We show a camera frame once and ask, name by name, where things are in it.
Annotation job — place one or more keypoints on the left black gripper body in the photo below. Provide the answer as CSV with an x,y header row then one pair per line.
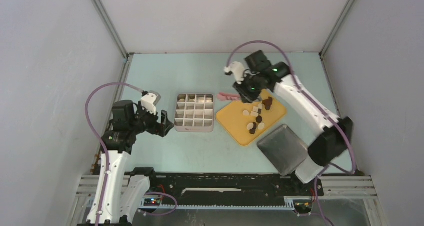
x,y
145,121

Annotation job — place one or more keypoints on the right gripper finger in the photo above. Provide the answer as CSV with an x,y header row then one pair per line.
x,y
250,97
240,88

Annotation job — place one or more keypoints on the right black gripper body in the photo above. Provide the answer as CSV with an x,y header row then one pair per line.
x,y
251,82

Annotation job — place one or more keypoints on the pink handled metal tongs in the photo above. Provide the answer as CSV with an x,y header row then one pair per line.
x,y
222,96

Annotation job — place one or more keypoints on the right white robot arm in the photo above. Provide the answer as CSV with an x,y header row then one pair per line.
x,y
333,134

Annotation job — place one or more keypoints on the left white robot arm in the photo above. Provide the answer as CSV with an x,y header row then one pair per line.
x,y
111,206

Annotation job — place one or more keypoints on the brown chocolate piece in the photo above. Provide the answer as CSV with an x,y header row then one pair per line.
x,y
267,102
267,107

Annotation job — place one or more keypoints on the white compartment chocolate box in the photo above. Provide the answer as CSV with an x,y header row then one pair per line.
x,y
195,115

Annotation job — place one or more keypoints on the yellow plastic tray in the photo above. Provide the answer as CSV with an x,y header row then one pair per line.
x,y
235,123

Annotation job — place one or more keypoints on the silver metal box lid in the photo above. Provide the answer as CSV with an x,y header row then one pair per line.
x,y
284,149

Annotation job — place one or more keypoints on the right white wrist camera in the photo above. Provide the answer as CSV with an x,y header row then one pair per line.
x,y
237,69

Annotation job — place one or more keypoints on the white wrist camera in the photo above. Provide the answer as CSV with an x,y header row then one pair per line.
x,y
149,101
237,69

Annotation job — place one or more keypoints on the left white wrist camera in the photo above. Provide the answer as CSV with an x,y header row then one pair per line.
x,y
149,101

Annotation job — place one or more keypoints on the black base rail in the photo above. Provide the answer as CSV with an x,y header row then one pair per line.
x,y
229,190

